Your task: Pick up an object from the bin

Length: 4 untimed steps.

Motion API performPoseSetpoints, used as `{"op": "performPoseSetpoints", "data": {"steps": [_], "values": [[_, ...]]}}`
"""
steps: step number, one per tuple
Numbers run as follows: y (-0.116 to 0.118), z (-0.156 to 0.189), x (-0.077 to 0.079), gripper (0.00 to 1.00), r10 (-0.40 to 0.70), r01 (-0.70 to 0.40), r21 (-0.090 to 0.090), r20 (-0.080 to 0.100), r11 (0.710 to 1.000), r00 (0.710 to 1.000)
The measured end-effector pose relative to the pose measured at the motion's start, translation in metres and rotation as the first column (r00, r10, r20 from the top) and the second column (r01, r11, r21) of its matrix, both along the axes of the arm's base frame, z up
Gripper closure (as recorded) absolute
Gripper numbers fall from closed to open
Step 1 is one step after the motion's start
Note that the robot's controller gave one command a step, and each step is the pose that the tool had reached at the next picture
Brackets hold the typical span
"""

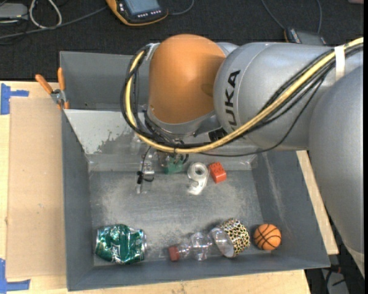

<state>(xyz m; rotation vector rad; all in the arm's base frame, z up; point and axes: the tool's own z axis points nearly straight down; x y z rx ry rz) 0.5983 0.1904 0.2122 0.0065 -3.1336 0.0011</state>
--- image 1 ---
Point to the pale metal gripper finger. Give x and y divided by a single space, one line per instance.
147 166
145 185

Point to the grey metal bin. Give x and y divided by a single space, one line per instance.
171 207

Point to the orange toy brick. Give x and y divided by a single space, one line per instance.
217 172

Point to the crushed green drink can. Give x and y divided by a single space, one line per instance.
119 243

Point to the clear plastic bottle red cap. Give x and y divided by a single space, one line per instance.
196 246

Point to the leopard print tape roll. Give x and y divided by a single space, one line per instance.
237 236

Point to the brown cardboard board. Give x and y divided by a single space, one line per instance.
33 179

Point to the small orange basketball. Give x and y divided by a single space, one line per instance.
267 237

